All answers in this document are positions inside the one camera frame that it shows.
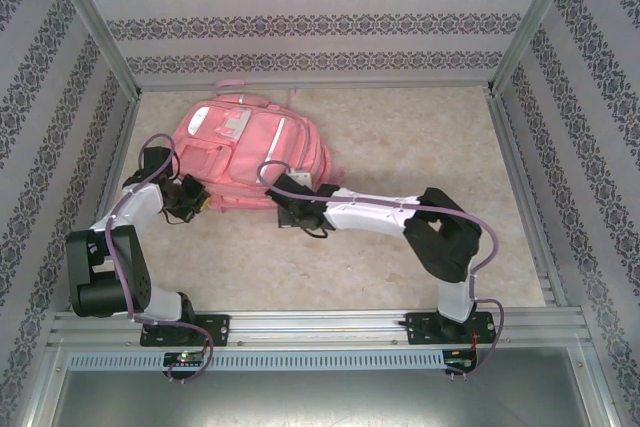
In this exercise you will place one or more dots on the pink backpack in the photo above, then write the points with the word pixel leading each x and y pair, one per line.
pixel 260 147

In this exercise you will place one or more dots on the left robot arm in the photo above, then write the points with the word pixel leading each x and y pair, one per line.
pixel 135 207

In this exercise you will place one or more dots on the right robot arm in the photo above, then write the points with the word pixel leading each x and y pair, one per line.
pixel 370 217

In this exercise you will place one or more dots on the grey metal sheet panel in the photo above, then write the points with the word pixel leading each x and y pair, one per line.
pixel 320 402

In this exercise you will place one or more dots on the aluminium side rail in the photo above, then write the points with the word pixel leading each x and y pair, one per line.
pixel 121 147
pixel 527 197

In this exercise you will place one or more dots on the aluminium mounting rail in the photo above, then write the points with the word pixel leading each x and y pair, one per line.
pixel 315 327

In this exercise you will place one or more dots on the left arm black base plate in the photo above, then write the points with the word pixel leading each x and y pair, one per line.
pixel 217 329

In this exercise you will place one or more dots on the aluminium back rail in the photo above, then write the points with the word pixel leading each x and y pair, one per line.
pixel 400 86

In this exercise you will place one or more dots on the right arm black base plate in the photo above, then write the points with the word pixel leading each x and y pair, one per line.
pixel 420 327

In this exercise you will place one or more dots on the aluminium frame post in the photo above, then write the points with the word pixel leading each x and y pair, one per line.
pixel 535 12
pixel 90 12

